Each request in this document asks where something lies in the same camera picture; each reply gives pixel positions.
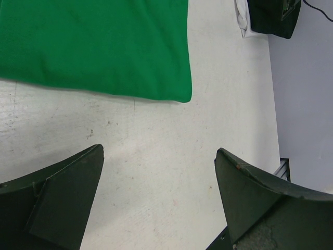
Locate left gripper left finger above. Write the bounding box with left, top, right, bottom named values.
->
left=1, top=144, right=104, bottom=249

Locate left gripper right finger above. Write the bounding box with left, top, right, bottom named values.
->
left=214, top=148, right=332, bottom=249

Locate green t shirt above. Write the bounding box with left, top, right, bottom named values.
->
left=1, top=1, right=192, bottom=103

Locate black t shirt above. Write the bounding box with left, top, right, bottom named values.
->
left=248, top=0, right=301, bottom=39

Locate white t shirt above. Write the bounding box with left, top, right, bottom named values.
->
left=234, top=0, right=267, bottom=39

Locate aluminium frame rail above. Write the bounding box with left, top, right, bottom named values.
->
left=274, top=158, right=291, bottom=182

